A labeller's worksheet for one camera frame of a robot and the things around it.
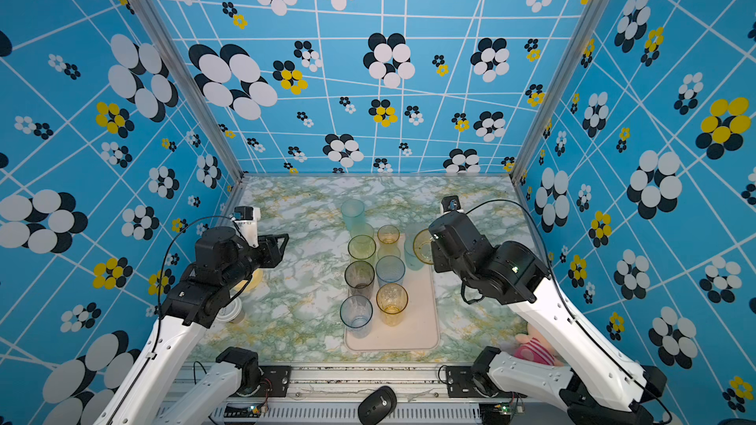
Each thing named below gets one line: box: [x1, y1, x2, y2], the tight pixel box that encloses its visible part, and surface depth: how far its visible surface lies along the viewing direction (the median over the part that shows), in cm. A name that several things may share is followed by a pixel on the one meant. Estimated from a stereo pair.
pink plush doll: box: [513, 322, 567, 366], surface depth 74 cm
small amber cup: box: [377, 224, 401, 244], surface depth 98 cm
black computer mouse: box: [357, 385, 398, 425], surface depth 70 cm
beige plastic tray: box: [345, 259, 440, 352], surface depth 83 cm
